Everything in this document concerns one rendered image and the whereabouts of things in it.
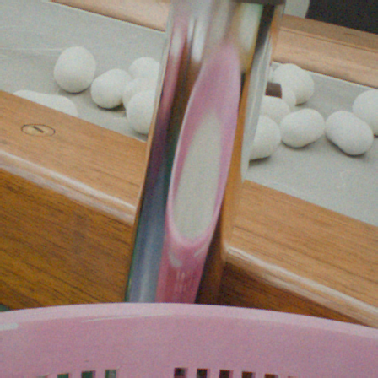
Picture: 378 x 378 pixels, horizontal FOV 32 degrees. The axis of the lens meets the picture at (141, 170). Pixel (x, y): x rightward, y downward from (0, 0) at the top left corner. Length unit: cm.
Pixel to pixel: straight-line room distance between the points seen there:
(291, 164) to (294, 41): 24
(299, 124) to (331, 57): 21
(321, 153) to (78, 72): 13
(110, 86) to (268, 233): 17
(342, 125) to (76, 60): 14
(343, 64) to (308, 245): 36
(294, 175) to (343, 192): 2
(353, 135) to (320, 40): 21
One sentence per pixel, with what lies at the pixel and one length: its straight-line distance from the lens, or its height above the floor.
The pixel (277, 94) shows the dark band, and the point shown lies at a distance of 37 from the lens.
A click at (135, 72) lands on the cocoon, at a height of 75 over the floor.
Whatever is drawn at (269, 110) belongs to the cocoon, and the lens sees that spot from 34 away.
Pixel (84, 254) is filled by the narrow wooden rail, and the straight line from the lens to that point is 19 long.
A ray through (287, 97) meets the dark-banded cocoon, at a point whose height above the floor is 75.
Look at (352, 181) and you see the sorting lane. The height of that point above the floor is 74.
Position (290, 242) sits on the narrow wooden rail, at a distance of 18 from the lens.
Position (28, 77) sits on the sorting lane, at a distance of 39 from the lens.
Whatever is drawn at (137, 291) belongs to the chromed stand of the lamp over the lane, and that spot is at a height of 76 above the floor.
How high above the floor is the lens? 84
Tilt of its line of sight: 22 degrees down
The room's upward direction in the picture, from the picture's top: 9 degrees clockwise
